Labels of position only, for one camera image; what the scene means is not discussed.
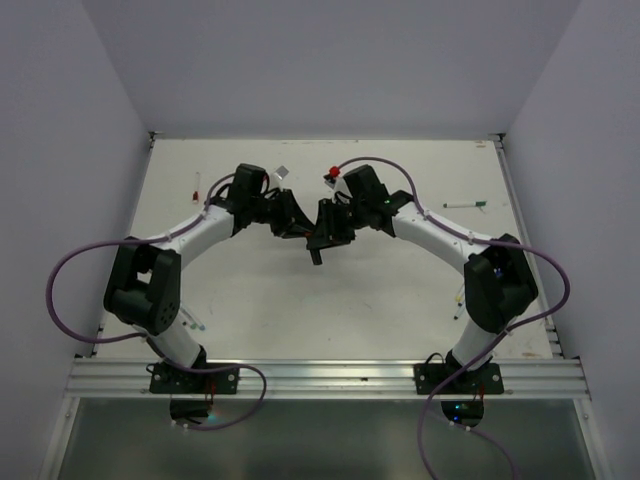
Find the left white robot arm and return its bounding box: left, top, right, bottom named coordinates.
left=103, top=164, right=314, bottom=393

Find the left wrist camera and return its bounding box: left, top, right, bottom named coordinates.
left=269, top=165, right=289, bottom=190

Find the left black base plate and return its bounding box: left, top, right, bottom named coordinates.
left=146, top=362, right=240, bottom=395

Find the purple cable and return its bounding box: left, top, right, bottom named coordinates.
left=45, top=172, right=267, bottom=432
left=331, top=156, right=572, bottom=480

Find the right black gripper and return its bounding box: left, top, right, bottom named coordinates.
left=307, top=198, right=368, bottom=251

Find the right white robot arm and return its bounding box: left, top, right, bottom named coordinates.
left=306, top=165, right=538, bottom=393

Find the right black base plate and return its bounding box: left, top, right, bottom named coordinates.
left=413, top=354, right=505, bottom=396

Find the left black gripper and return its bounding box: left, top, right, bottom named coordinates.
left=248, top=186, right=315, bottom=237

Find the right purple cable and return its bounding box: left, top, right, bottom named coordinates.
left=331, top=156, right=572, bottom=480

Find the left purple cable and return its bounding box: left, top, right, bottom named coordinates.
left=45, top=172, right=267, bottom=432

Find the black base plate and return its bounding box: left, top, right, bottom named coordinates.
left=146, top=362, right=240, bottom=395
left=413, top=354, right=505, bottom=396

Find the yellow marker pen body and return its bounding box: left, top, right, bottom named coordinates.
left=453, top=285, right=465, bottom=320

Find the aluminium mounting rail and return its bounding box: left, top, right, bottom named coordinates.
left=64, top=357, right=590, bottom=400

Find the green marker pen body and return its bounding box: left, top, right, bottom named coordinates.
left=443, top=200, right=487, bottom=209

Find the black orange highlighter body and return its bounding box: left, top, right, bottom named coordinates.
left=309, top=249, right=323, bottom=266

